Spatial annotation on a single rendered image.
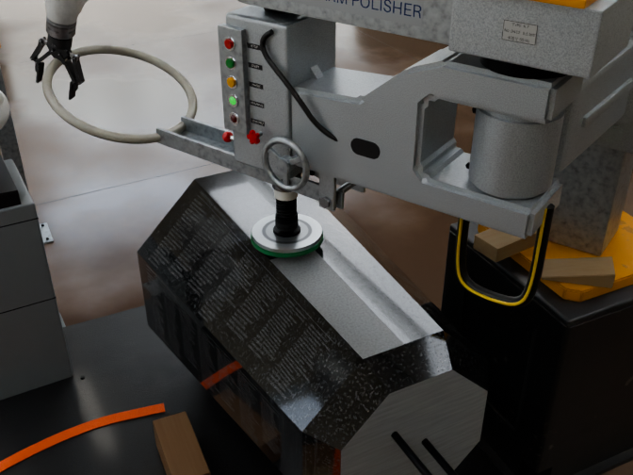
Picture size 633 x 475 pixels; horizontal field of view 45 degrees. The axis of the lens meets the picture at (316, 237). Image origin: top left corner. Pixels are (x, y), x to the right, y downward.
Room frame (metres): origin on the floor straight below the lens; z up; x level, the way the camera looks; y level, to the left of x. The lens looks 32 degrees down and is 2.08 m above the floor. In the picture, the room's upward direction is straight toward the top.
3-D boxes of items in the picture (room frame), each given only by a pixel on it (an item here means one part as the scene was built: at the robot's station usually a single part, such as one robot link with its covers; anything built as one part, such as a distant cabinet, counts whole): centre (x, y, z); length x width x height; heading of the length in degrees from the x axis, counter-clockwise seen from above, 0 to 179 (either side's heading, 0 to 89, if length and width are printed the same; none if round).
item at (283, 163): (1.80, 0.06, 1.20); 0.15 x 0.10 x 0.15; 55
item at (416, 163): (1.73, -0.22, 1.30); 0.74 x 0.23 x 0.49; 55
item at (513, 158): (1.59, -0.45, 1.34); 0.19 x 0.19 x 0.20
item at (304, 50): (1.92, 0.02, 1.32); 0.36 x 0.22 x 0.45; 55
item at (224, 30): (1.91, 0.21, 1.37); 0.08 x 0.03 x 0.28; 55
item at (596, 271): (1.87, -0.77, 0.80); 0.20 x 0.10 x 0.05; 77
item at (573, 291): (2.10, -0.85, 0.76); 0.49 x 0.49 x 0.05; 26
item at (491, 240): (2.03, -0.60, 0.81); 0.20 x 0.10 x 0.05; 124
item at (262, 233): (1.96, 0.09, 0.87); 0.21 x 0.21 x 0.01
